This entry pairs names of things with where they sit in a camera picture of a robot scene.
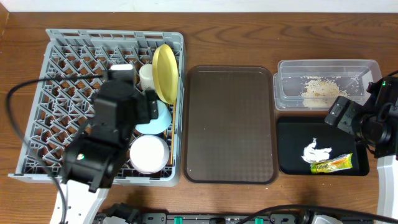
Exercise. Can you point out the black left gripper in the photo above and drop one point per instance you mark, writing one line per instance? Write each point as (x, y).
(145, 106)

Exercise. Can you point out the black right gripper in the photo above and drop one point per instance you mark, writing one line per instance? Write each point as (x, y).
(351, 111)

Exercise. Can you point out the light blue bowl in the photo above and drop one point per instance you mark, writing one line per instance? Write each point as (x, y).
(159, 124)

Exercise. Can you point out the cream cup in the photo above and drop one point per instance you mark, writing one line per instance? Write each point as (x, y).
(146, 77)

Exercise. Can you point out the green orange snack wrapper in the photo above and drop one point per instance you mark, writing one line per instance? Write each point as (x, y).
(342, 162)

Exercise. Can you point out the yellow plate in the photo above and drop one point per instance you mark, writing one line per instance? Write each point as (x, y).
(165, 74)

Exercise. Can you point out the rice leftovers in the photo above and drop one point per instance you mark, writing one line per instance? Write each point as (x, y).
(321, 93)

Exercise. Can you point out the pink bowl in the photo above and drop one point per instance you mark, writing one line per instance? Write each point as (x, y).
(149, 154)

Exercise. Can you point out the white tissue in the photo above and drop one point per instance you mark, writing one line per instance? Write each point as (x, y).
(312, 155)

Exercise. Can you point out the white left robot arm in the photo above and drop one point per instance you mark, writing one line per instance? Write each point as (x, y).
(92, 160)

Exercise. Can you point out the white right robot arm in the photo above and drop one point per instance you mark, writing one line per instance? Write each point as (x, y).
(375, 124)

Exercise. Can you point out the black waste tray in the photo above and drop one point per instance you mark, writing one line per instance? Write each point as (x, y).
(294, 134)

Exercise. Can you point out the grey dishwasher rack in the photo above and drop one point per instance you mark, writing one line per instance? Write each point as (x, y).
(72, 61)

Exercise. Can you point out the clear plastic container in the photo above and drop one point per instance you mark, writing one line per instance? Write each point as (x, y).
(301, 85)

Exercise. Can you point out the brown serving tray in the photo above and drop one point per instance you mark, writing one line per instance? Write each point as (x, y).
(230, 135)

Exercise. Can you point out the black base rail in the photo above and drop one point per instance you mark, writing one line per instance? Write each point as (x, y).
(162, 218)

